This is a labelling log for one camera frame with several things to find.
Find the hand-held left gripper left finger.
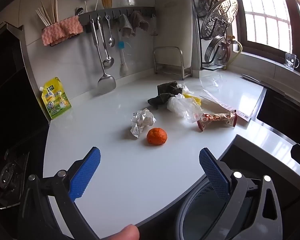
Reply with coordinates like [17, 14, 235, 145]
[17, 146, 102, 240]

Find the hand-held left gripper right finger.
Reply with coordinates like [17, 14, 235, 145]
[199, 147, 283, 240]

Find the grey trash bin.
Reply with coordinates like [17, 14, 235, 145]
[177, 178, 266, 240]

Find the red white snack wrapper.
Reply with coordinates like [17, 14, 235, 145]
[197, 110, 238, 133]

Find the orange mandarin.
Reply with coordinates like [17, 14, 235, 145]
[146, 127, 168, 146]

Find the long paper receipt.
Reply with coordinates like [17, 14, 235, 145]
[199, 88, 252, 122]

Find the yellow packet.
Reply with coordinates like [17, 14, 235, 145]
[182, 92, 202, 106]

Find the white paper ball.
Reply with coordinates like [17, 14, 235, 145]
[130, 108, 157, 139]

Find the person's left hand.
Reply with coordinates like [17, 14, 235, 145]
[113, 224, 141, 240]

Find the black kitchen sink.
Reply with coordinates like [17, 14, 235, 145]
[256, 87, 300, 141]

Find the yellow green seasoning pouch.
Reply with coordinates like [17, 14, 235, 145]
[38, 77, 73, 120]

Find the kitchen knife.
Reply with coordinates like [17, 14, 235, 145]
[241, 73, 288, 96]

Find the clear cartoon cup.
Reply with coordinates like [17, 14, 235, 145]
[281, 52, 300, 71]

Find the steel spatula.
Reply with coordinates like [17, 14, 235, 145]
[90, 18, 117, 96]

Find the clear glass bowl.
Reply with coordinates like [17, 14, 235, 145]
[199, 74, 225, 89]

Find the dark grey dishcloth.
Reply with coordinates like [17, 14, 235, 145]
[147, 80, 185, 110]

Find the steel ladle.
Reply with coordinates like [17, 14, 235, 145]
[97, 15, 115, 69]

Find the blue white bottle brush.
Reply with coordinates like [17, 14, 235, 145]
[118, 41, 130, 77]

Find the steel countertop stand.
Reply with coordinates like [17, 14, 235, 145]
[153, 46, 193, 81]

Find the brass gas valve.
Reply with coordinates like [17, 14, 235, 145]
[220, 36, 237, 63]

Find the black pot lid rack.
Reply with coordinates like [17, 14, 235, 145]
[192, 10, 231, 71]

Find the small steel spoon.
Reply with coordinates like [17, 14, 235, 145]
[105, 15, 116, 48]

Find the window with bars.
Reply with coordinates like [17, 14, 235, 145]
[229, 0, 300, 63]

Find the pink textured cloth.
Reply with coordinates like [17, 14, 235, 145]
[41, 15, 84, 47]

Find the hanging grey rag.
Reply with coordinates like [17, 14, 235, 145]
[118, 13, 137, 38]

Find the perforated steel steamer plate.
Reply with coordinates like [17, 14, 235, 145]
[201, 0, 239, 41]

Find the white cutting board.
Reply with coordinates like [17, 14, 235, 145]
[153, 0, 193, 74]

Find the hanging brown rag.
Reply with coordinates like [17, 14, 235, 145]
[130, 10, 150, 33]

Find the bundle of chopsticks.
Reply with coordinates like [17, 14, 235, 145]
[35, 0, 59, 27]

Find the yellow gas hose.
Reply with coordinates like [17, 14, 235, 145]
[225, 40, 243, 71]

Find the grey wall hook rack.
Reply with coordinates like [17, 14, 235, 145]
[78, 5, 157, 34]

